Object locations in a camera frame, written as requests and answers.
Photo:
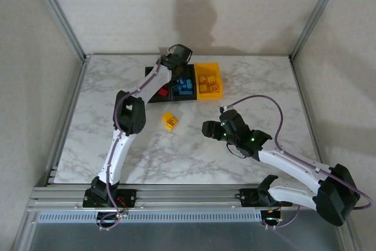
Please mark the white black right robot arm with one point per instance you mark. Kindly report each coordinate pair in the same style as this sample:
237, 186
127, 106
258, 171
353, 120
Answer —
293, 163

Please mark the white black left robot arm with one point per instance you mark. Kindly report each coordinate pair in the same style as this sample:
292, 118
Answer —
117, 154

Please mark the yellow plastic bin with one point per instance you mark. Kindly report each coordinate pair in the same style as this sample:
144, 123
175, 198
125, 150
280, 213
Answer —
210, 96

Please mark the black plastic bin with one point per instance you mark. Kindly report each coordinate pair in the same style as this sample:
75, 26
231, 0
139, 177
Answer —
158, 100
183, 98

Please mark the yellow curved lego brick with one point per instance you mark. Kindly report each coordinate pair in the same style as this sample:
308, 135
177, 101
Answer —
173, 124

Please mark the grey metal panel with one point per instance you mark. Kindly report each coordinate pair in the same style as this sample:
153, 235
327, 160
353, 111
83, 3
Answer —
191, 239

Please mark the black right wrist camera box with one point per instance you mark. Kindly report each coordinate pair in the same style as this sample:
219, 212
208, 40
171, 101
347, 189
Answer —
210, 128

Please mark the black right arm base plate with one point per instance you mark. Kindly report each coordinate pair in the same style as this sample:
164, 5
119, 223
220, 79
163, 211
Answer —
248, 196

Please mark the aluminium table side rail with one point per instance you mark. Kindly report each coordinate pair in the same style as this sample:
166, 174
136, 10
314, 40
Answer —
310, 115
69, 110

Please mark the wide aluminium mounting rail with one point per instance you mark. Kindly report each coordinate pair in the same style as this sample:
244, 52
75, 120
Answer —
191, 195

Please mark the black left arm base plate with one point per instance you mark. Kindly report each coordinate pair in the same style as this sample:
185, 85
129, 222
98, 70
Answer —
129, 196

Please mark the aluminium frame post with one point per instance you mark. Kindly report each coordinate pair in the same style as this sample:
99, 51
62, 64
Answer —
58, 13
315, 13

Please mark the aluminium frame leg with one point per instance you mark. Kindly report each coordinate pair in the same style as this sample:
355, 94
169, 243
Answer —
352, 240
22, 233

